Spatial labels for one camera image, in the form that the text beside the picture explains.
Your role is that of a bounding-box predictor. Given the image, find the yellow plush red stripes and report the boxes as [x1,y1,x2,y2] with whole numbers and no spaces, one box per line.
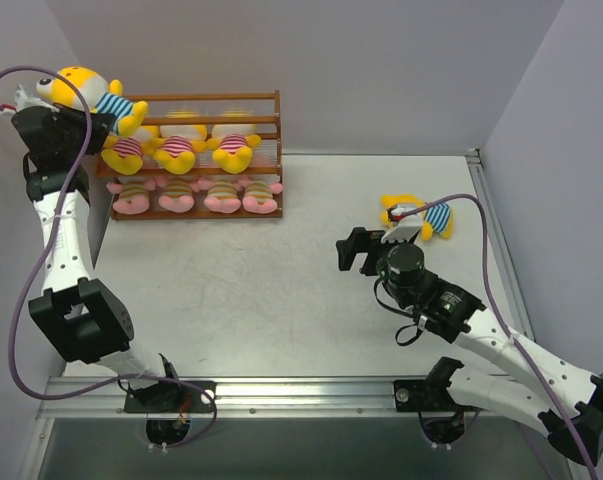
[206,122,262,174]
[153,123,208,175]
[101,125,160,175]

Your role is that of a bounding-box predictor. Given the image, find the aluminium front rail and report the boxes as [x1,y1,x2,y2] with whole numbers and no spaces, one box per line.
[38,376,424,420]

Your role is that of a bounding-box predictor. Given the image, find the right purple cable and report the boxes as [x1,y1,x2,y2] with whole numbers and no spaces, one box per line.
[393,193,600,469]

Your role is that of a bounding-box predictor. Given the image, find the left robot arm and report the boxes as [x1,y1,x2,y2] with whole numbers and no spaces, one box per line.
[12,103,183,411]

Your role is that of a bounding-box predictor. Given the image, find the yellow plush blue stripes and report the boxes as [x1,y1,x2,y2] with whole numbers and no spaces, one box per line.
[36,66,149,137]

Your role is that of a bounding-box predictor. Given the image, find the wooden three-tier shelf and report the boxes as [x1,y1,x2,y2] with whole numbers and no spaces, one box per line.
[96,90,283,220]

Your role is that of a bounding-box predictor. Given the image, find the pink plush orange stripes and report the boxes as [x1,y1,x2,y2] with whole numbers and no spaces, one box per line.
[106,178,156,216]
[197,176,242,214]

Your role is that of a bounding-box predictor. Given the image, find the pink plush blue stripes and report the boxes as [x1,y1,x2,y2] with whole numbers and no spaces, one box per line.
[238,175,283,215]

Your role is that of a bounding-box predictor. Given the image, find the yellow plush red stripes top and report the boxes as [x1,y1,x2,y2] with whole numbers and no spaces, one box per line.
[153,123,208,175]

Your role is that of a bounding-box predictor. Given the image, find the aluminium rail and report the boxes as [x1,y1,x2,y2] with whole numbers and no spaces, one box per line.
[465,149,534,340]
[38,376,424,420]

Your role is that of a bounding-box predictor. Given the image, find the aluminium right rail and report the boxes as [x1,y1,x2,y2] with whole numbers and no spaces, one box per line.
[465,149,534,340]

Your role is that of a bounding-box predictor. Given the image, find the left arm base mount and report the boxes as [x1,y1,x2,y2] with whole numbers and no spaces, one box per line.
[123,380,217,414]

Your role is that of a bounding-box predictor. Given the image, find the pink plush face-down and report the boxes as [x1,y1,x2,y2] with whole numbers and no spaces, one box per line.
[156,176,200,214]

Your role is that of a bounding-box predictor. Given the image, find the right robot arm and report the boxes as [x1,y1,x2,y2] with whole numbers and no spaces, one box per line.
[336,227,603,467]

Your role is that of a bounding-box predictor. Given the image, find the yellow plush red stripes front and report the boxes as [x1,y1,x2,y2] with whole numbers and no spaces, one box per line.
[206,122,262,174]

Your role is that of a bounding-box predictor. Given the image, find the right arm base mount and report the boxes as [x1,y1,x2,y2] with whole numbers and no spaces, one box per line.
[392,379,429,413]

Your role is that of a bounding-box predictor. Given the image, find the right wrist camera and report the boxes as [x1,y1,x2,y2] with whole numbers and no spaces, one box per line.
[381,201,423,244]

